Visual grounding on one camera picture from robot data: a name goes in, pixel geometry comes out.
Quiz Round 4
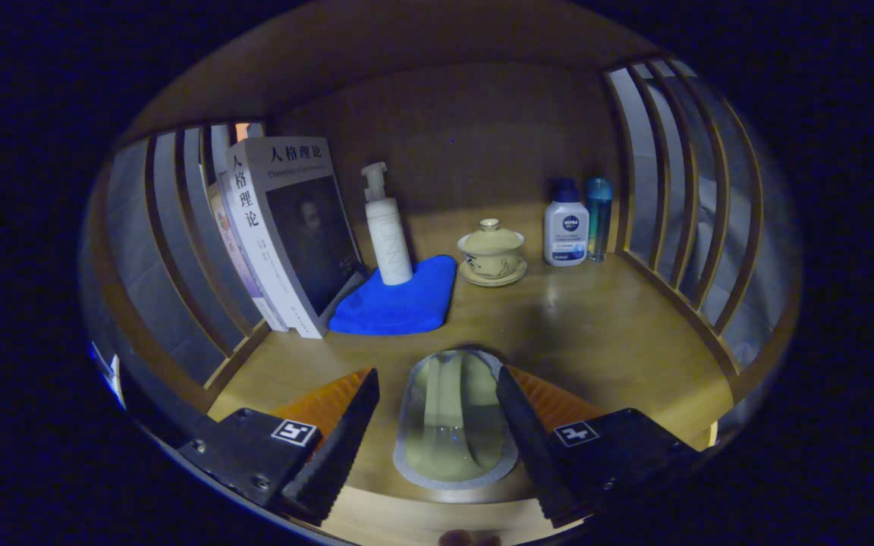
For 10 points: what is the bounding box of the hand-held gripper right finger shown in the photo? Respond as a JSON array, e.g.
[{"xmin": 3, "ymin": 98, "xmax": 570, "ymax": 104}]
[{"xmin": 495, "ymin": 366, "xmax": 700, "ymax": 529}]

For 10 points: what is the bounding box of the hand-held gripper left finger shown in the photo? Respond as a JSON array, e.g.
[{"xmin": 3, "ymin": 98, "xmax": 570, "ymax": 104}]
[{"xmin": 178, "ymin": 367, "xmax": 381, "ymax": 524}]

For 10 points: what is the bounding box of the pale green grey-based sponge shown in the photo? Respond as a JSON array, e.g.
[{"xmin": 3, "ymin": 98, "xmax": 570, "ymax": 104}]
[{"xmin": 393, "ymin": 349, "xmax": 520, "ymax": 490}]

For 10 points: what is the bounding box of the wooden countertop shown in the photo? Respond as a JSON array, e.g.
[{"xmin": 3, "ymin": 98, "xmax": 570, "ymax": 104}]
[{"xmin": 206, "ymin": 246, "xmax": 737, "ymax": 545}]

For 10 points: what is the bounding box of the wooden cabinet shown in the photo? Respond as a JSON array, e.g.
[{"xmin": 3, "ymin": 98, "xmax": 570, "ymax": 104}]
[{"xmin": 80, "ymin": 4, "xmax": 802, "ymax": 456}]

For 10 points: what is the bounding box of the blue cloth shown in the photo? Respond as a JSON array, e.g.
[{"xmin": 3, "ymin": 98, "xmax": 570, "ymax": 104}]
[{"xmin": 329, "ymin": 254, "xmax": 458, "ymax": 336}]

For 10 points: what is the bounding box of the thin white book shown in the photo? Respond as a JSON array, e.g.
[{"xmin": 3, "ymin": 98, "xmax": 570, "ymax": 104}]
[{"xmin": 215, "ymin": 182, "xmax": 290, "ymax": 333}]

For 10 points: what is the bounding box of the beige lidded teacup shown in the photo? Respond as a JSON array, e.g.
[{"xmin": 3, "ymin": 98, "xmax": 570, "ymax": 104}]
[{"xmin": 457, "ymin": 218, "xmax": 527, "ymax": 287}]

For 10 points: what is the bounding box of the white pump bottle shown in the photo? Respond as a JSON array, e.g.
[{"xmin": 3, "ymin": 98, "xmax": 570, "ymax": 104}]
[{"xmin": 361, "ymin": 162, "xmax": 413, "ymax": 286}]

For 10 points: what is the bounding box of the white lotion bottle blue cap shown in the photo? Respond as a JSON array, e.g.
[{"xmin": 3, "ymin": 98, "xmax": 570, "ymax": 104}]
[{"xmin": 544, "ymin": 178, "xmax": 588, "ymax": 267}]

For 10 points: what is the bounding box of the thick white book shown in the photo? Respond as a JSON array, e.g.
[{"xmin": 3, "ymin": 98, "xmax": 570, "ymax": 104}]
[{"xmin": 225, "ymin": 136, "xmax": 367, "ymax": 339}]

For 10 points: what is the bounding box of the teal bottle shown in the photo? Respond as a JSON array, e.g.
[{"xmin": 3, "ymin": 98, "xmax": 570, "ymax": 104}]
[{"xmin": 586, "ymin": 177, "xmax": 613, "ymax": 262}]

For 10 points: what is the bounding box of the purple book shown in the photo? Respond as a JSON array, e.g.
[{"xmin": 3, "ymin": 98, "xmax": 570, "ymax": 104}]
[{"xmin": 208, "ymin": 186, "xmax": 263, "ymax": 300}]

